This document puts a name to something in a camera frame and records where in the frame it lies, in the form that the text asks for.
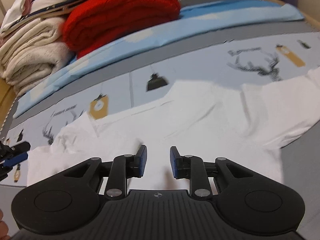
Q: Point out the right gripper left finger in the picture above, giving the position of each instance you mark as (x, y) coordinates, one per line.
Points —
(123, 167)

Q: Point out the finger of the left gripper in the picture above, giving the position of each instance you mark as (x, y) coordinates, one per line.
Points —
(12, 156)

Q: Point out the white t-shirt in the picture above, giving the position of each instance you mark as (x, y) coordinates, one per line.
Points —
(248, 126)

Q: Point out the person's hand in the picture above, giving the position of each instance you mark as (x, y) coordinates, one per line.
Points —
(4, 230)

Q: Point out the red knitted blanket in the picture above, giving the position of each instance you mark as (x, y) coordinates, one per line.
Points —
(96, 23)

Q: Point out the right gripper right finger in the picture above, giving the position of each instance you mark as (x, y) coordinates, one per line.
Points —
(193, 168)

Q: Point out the light blue folded sheet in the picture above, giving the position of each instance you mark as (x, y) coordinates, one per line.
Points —
(194, 20)

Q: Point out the cream folded blanket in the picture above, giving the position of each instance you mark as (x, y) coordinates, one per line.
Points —
(34, 52)

